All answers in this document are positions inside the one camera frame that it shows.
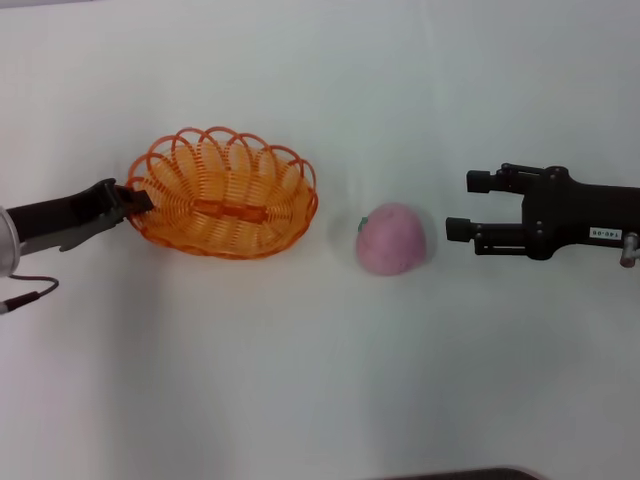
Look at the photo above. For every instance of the dark brown torso panel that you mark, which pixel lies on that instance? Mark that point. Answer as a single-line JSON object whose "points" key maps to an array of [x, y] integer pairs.
{"points": [[465, 475]]}

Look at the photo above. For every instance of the orange plastic woven basket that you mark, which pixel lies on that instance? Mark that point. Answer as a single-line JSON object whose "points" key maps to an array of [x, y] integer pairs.
{"points": [[230, 210]]}

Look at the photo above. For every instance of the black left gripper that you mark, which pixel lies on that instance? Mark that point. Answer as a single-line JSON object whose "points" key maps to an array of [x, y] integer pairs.
{"points": [[65, 215]]}

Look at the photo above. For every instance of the small silver metal fitting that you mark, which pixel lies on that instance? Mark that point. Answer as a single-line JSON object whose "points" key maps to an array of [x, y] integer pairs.
{"points": [[629, 250]]}

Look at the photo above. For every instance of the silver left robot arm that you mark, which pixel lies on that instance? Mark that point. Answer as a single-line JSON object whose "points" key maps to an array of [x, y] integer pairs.
{"points": [[10, 245]]}

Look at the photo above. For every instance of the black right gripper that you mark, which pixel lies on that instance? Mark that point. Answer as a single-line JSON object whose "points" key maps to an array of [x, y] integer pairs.
{"points": [[575, 215]]}

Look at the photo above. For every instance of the pink plush peach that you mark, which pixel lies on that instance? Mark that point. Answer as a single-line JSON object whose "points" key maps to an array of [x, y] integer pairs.
{"points": [[392, 240]]}

